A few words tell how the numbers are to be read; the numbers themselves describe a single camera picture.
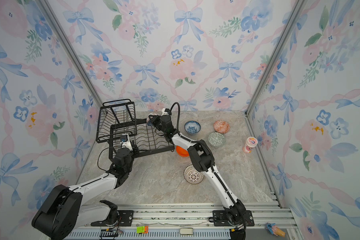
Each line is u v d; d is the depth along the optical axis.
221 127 1.10
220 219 0.73
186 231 0.70
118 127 1.05
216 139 1.03
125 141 0.72
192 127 1.10
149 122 1.03
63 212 0.42
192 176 0.87
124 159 0.65
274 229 0.69
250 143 0.90
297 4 0.69
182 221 0.74
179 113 0.82
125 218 0.75
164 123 0.82
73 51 0.85
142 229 0.69
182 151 0.96
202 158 0.67
